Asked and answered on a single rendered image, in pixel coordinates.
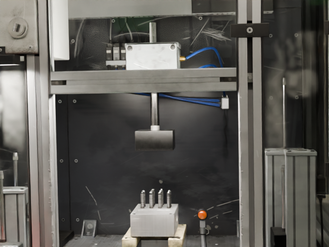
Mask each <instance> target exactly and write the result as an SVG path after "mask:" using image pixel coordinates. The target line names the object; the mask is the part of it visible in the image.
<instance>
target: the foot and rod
mask: <svg viewBox="0 0 329 247"><path fill-rule="evenodd" d="M150 115H151V129H139V130H137V131H135V151H173V150H174V149H175V129H160V120H159V93H150Z"/></svg>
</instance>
